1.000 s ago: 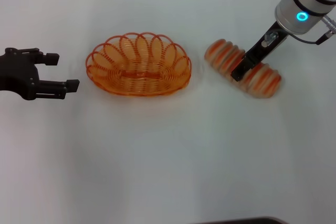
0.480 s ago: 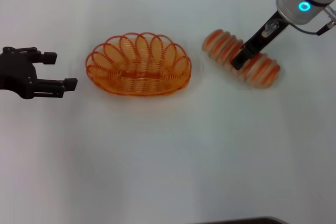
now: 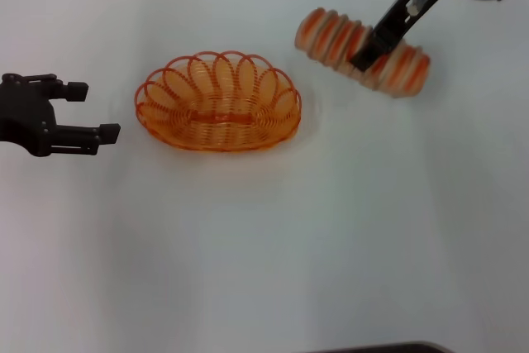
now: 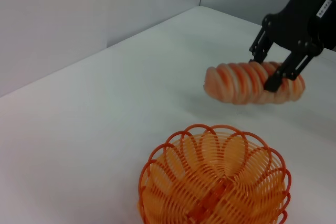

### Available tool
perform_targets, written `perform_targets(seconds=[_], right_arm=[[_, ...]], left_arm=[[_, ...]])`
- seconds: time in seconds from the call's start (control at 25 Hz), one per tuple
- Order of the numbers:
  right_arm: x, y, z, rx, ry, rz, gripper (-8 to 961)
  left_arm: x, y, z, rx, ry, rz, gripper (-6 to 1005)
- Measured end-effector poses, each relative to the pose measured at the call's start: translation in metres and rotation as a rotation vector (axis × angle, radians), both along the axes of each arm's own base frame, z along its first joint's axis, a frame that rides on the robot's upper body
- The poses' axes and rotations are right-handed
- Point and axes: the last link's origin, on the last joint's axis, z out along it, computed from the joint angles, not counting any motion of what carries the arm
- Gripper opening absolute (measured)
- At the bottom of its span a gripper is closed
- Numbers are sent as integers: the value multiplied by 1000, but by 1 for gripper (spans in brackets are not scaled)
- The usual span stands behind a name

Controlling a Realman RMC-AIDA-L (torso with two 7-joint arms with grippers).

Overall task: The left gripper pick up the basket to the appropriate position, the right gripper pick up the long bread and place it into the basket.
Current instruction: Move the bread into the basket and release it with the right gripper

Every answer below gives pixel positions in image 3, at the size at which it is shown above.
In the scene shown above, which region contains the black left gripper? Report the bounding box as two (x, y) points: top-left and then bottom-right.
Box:
(0, 72), (122, 159)

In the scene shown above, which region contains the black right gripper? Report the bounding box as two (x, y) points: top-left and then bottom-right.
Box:
(348, 0), (452, 75)

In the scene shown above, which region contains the orange wire basket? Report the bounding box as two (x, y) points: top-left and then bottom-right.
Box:
(133, 50), (303, 155)

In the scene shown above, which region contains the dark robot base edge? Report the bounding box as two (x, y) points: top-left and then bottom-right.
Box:
(317, 341), (451, 353)

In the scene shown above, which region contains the orange striped bread loaf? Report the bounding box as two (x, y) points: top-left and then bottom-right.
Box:
(293, 7), (432, 100)

